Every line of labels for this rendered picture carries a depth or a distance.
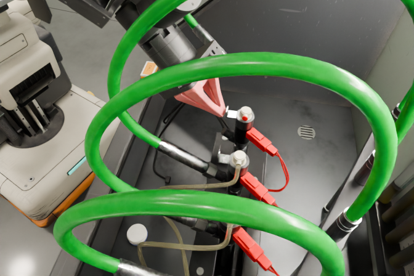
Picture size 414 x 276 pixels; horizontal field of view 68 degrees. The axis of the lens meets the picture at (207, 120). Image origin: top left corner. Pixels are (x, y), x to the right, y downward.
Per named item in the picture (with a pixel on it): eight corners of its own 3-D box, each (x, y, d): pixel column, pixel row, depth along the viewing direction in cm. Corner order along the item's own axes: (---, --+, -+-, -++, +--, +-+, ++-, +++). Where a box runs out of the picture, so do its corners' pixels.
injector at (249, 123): (219, 172, 65) (223, 105, 48) (243, 175, 64) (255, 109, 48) (217, 183, 63) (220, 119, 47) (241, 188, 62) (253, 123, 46)
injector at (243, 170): (212, 207, 60) (214, 147, 43) (238, 212, 59) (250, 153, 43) (210, 222, 58) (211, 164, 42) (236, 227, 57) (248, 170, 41)
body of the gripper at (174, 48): (202, 77, 39) (164, 29, 36) (159, 97, 47) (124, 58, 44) (223, 48, 43) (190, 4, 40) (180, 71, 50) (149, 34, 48)
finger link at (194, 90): (225, 126, 44) (183, 76, 41) (193, 134, 49) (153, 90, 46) (243, 96, 48) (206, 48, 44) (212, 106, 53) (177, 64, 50)
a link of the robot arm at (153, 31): (131, -6, 43) (103, 16, 41) (153, -30, 38) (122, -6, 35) (163, 33, 46) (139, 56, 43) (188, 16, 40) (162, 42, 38)
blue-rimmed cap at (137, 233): (131, 223, 64) (130, 221, 63) (150, 227, 63) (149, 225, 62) (124, 243, 61) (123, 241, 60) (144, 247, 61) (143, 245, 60)
